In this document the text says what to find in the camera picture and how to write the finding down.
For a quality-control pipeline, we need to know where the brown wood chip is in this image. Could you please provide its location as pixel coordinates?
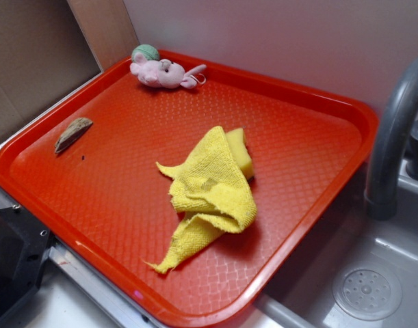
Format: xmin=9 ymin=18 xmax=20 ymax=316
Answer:
xmin=54 ymin=118 xmax=93 ymax=154

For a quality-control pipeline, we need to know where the yellow cloth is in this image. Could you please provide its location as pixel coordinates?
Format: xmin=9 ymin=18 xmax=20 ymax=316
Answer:
xmin=152 ymin=126 xmax=257 ymax=274

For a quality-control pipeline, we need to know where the yellow sponge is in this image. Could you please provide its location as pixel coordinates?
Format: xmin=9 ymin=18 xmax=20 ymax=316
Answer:
xmin=226 ymin=128 xmax=254 ymax=180

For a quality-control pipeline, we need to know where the red plastic tray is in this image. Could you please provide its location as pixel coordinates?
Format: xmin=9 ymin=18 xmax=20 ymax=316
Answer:
xmin=0 ymin=59 xmax=378 ymax=327

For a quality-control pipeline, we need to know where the pink plush mouse toy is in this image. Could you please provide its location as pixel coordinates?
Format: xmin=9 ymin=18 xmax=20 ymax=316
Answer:
xmin=130 ymin=53 xmax=207 ymax=90

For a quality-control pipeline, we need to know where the green yarn ball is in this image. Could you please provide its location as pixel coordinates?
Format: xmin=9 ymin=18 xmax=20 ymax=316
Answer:
xmin=131 ymin=44 xmax=160 ymax=62

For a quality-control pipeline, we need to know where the wooden board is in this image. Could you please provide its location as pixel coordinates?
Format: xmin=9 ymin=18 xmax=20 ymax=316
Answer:
xmin=68 ymin=0 xmax=140 ymax=71

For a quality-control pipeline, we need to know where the grey faucet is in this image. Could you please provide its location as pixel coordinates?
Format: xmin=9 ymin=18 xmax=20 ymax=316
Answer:
xmin=364 ymin=58 xmax=418 ymax=221

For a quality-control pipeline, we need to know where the grey sink basin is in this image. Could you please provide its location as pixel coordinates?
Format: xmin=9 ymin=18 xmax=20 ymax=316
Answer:
xmin=256 ymin=160 xmax=418 ymax=328

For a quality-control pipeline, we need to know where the cardboard panel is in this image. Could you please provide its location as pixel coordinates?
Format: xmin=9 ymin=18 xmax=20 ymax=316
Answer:
xmin=0 ymin=1 xmax=100 ymax=144

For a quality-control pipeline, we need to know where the sink drain cover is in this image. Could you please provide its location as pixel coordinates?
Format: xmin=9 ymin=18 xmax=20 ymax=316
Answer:
xmin=332 ymin=262 xmax=402 ymax=321

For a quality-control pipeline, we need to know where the black metal bracket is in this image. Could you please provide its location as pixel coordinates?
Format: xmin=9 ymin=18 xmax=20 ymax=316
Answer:
xmin=0 ymin=204 xmax=53 ymax=327

